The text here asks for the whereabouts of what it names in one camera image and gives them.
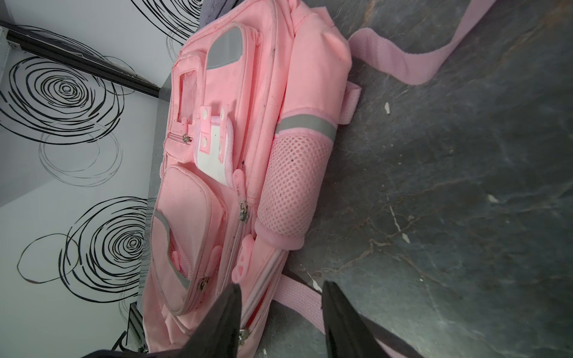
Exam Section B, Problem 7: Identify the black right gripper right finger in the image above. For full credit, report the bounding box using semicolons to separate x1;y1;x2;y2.
322;281;389;358

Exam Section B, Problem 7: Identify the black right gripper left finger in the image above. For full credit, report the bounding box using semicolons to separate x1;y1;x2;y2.
178;283;242;358

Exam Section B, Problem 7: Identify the pink student backpack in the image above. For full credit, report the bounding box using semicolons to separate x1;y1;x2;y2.
143;1;492;357

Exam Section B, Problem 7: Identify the purple fabric glasses case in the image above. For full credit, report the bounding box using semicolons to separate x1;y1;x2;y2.
198;0;242;29

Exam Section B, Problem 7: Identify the black aluminium frame post left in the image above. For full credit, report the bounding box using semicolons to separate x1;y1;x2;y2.
1;21;161;98

